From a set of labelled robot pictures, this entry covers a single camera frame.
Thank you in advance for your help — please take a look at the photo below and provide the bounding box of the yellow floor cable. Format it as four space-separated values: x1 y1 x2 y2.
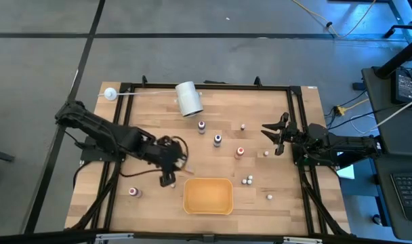
290 0 377 39

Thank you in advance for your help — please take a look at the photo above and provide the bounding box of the white round puck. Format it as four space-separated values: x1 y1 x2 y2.
104 87 119 102

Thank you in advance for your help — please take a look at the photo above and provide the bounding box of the black desk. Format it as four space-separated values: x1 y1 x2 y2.
360 66 412 242

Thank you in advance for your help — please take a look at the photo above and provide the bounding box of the black power adapter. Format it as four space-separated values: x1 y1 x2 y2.
391 68 412 104

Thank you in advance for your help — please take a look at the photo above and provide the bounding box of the white cylindrical cup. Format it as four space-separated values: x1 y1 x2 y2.
174 81 205 118

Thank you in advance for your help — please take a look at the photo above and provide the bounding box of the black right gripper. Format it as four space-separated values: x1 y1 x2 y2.
261 111 307 157

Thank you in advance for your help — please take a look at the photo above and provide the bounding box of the white lamp cable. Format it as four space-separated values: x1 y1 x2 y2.
97 89 178 98

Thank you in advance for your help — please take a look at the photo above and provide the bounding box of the black cable bundle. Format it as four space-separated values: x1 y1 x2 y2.
299 165 349 237
72 161 122 231

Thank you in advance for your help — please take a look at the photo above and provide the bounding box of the yellow plastic bin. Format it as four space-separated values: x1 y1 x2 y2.
182 177 234 216

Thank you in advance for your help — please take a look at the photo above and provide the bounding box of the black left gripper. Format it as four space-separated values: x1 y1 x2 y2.
147 135 189 188

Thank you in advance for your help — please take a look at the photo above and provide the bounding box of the white paper sheet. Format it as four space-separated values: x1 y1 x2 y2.
335 163 356 180

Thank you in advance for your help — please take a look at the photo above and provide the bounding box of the black camera rail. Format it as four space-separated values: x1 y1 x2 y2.
0 229 412 244

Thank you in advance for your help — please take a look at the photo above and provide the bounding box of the silver metal bracket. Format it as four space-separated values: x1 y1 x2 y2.
94 232 135 242
283 236 324 244

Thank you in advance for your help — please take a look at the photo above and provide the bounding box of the black diagonal pole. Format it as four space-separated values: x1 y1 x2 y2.
375 33 412 79

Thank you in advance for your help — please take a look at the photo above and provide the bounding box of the black aluminium table frame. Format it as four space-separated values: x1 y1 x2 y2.
65 75 352 238

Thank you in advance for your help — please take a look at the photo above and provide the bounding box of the black keyboard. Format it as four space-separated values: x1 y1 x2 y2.
390 171 412 224

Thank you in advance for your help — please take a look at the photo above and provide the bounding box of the black chair base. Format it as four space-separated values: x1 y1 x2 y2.
384 0 412 39

